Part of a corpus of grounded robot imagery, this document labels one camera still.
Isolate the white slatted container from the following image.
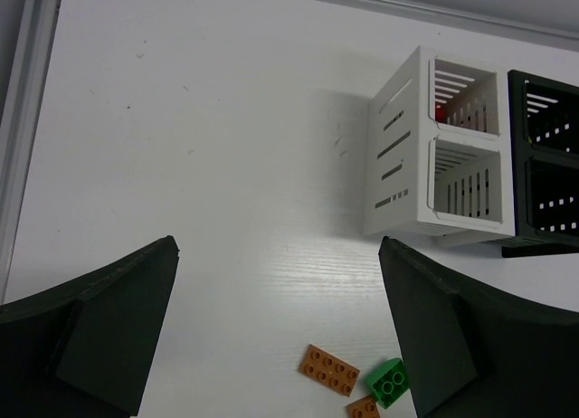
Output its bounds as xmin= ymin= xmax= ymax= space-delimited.
xmin=362 ymin=47 xmax=515 ymax=247

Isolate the black slatted container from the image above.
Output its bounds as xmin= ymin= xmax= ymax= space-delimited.
xmin=494 ymin=70 xmax=578 ymax=258

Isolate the green square lego brick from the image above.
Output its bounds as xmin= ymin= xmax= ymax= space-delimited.
xmin=364 ymin=357 xmax=409 ymax=409

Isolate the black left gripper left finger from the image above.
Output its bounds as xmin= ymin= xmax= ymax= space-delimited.
xmin=1 ymin=236 xmax=179 ymax=417

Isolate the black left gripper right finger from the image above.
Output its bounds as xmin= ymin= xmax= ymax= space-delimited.
xmin=379 ymin=237 xmax=578 ymax=417

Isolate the brown lego plate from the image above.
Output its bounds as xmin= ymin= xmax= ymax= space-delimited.
xmin=298 ymin=344 xmax=360 ymax=397
xmin=346 ymin=395 xmax=380 ymax=418

